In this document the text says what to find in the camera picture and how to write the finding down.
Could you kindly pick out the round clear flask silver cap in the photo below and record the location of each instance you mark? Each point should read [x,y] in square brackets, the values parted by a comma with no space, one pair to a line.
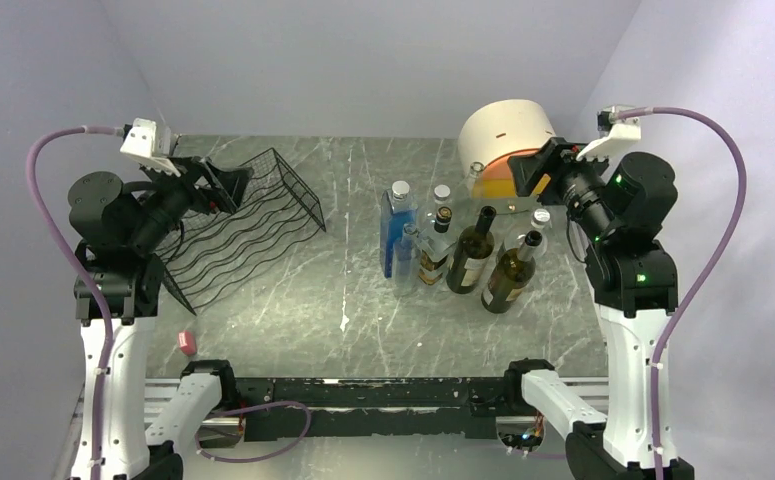
[440,197]

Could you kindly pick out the olive green wine bottle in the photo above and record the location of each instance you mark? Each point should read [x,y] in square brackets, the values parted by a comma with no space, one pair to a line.
[512,274]

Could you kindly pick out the clear bottle silver cap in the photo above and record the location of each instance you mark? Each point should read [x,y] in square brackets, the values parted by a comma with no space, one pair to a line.
[514,236]

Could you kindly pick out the black wire wine rack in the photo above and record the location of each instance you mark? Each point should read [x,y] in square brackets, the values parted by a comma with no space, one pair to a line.
[207,257]

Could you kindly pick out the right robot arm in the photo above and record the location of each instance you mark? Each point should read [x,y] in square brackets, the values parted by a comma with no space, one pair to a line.
[635,285]

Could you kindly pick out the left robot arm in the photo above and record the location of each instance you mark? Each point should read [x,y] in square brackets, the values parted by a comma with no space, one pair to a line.
[121,225]

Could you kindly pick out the pink eraser block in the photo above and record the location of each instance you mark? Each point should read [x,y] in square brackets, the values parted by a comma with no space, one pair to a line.
[186,343]

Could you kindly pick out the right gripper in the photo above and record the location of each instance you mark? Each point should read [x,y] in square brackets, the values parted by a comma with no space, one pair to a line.
[557,158]

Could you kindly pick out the tall clear empty bottle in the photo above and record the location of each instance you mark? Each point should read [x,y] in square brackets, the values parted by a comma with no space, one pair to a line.
[474,180]

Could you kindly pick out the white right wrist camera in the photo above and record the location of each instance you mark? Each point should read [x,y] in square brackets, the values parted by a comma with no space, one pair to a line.
[617,134]

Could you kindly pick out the cream round bread box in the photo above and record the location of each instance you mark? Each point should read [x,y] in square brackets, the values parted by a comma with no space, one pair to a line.
[494,133]

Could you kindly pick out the dark green wine bottle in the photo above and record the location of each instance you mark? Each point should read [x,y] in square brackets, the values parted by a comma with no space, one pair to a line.
[473,249]

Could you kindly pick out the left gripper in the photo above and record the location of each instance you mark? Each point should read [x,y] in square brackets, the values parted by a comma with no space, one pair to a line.
[225,184]

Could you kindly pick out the small clear glass bottle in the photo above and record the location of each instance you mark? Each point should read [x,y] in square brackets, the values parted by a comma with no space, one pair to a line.
[405,264]

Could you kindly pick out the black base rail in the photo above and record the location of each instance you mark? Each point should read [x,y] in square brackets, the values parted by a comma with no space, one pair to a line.
[284,407]

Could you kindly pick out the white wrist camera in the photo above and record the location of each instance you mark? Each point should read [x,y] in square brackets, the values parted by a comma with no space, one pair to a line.
[617,134]
[150,144]

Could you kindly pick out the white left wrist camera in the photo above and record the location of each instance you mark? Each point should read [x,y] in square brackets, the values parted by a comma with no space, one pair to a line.
[150,144]

